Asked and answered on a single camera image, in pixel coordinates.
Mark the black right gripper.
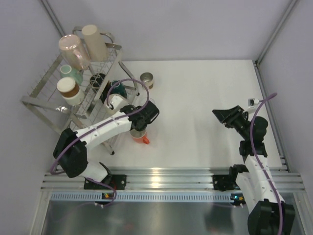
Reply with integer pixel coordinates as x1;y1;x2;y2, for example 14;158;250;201
213;105;251;141

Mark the orange mug white inside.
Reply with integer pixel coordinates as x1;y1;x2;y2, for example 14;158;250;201
130;129;150;144

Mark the dark teal cup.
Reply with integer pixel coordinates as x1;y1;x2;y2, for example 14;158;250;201
111;80;128;99

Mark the dark brown mug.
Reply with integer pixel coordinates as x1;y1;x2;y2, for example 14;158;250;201
89;73;111;103

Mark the tall beige cup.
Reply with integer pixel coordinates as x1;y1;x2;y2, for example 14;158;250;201
82;24;109;62

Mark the steel cup with cork base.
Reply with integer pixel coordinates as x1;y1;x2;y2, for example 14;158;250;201
57;77;85;106

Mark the iridescent pink mug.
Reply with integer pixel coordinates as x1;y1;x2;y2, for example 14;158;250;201
59;34;90;71

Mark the teal green mug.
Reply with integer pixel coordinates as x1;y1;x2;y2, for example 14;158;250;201
59;64;83;86

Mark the floral mug green inside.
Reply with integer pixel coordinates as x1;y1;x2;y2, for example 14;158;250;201
104;98;115;116

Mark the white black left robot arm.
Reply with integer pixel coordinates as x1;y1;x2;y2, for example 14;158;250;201
53;100;159;189

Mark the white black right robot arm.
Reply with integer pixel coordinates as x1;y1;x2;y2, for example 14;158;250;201
212;106;295;235

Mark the stainless steel dish rack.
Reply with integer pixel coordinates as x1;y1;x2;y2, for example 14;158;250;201
21;25;141;155

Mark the steel cup with brown band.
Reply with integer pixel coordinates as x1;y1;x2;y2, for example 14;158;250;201
140;72;154;90

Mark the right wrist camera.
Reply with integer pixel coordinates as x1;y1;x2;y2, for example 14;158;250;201
246;98;260;113

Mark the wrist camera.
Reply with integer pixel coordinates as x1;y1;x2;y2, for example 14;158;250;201
246;98;260;113
109;94;128;113

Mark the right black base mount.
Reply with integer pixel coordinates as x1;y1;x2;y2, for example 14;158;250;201
212;164;248;191

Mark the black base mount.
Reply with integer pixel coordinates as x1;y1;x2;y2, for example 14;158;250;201
212;164;248;191
84;174;127;190

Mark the aluminium mounting rail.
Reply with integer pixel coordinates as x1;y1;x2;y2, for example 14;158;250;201
41;167;305;192

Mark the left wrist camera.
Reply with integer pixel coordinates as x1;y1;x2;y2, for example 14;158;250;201
109;94;128;113

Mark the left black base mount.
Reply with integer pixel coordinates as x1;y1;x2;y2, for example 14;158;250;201
84;174;127;190

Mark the perforated cable duct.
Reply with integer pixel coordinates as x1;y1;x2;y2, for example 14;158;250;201
50;191;240;203

